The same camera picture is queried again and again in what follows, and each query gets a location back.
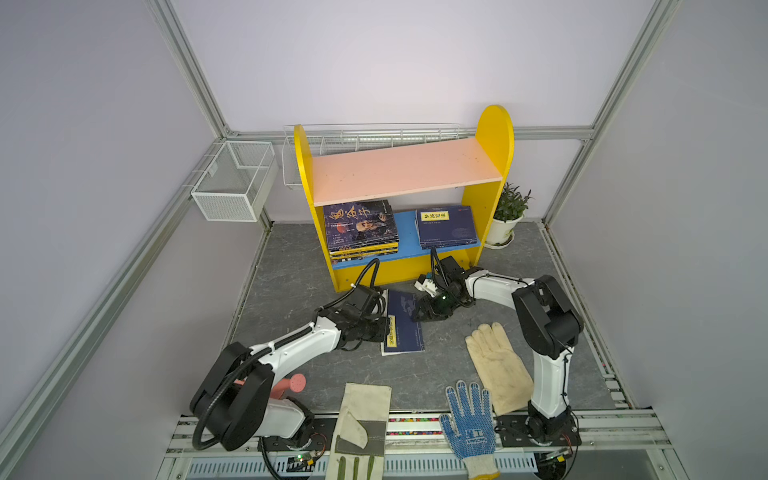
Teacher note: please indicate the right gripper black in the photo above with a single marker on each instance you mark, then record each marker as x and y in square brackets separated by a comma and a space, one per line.
[428, 311]

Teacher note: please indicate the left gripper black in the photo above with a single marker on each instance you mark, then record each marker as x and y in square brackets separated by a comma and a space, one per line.
[383, 330]

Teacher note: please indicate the blue thread-bound book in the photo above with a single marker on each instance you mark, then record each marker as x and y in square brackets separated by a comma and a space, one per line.
[447, 226]
[404, 334]

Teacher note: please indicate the black book gold lettering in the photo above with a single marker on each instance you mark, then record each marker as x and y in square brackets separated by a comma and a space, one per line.
[359, 254]

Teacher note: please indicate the purple portrait book front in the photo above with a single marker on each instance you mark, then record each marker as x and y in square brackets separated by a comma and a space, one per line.
[354, 225]

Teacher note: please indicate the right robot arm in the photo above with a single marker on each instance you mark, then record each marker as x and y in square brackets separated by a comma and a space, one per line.
[550, 326]

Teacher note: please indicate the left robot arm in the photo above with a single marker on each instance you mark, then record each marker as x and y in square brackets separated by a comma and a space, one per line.
[234, 403]

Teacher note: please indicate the pink watering can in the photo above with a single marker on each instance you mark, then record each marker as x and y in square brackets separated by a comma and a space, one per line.
[288, 384]

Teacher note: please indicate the yellow bookshelf pink blue shelves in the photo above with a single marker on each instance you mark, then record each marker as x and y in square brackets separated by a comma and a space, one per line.
[479, 165]

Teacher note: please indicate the potted green plant white pot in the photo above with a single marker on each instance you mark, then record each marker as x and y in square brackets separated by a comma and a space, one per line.
[511, 208]

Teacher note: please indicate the beige leather work glove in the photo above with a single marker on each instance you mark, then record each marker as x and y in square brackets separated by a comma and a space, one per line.
[500, 369]

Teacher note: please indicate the grey green canvas glove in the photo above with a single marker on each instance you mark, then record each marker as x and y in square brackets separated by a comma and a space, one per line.
[358, 440]

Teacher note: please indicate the blue dotted knit glove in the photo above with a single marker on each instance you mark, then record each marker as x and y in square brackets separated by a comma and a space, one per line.
[469, 429]

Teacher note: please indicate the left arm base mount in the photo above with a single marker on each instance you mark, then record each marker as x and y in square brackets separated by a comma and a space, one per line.
[284, 459]

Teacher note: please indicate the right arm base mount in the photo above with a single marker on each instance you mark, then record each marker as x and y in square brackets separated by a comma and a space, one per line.
[522, 430]

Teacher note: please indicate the white wire mesh basket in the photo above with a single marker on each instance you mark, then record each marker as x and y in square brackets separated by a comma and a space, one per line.
[237, 181]

